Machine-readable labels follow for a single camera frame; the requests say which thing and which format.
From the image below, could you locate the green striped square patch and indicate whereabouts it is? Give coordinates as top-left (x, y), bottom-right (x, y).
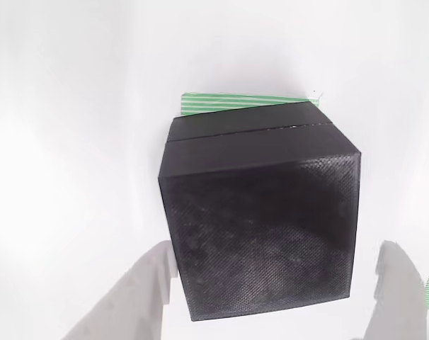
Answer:
top-left (180, 91), bottom-right (324, 117)

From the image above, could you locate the black cube with seam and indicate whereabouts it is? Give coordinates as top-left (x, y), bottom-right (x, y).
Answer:
top-left (157, 101), bottom-right (362, 322)

